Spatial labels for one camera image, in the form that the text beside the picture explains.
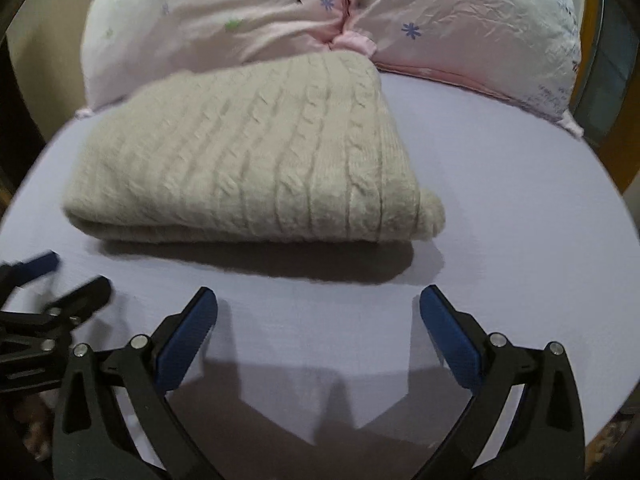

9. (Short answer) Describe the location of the wooden bed frame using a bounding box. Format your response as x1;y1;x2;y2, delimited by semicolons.
570;0;640;198

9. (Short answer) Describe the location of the pink floral pillow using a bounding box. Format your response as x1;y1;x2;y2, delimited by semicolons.
75;0;377;120
345;0;586;140

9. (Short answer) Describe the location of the person's left hand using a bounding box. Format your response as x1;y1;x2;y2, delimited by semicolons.
12;392;57;461

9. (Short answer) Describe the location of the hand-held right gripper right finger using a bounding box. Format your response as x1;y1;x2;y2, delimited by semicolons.
419;284;587;480

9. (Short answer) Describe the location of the lavender bed sheet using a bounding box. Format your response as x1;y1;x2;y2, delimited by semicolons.
0;71;640;480

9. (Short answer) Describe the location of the cream cable knit sweater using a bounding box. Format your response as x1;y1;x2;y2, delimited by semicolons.
61;53;447;245

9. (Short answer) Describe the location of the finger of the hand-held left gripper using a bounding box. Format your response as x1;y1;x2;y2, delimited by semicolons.
42;275;113;325
0;250;61;292

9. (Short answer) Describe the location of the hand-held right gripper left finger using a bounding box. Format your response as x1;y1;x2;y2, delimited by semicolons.
52;286;219;480

